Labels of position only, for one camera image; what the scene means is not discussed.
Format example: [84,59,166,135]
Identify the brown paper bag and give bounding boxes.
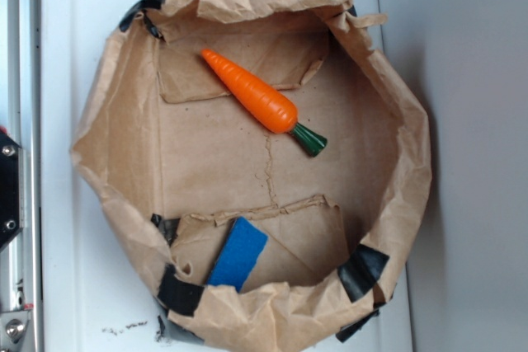
[72,0,431,351]

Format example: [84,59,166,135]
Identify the black bracket on rail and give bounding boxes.
[0,127,21,251]

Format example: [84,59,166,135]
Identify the white plastic tray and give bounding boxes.
[40,0,415,352]

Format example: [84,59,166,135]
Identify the blue sponge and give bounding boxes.
[206,217,268,293]

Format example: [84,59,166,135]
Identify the aluminium frame rail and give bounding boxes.
[1,0,45,351]

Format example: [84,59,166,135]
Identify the orange plastic toy carrot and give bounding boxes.
[201,49,328,157]

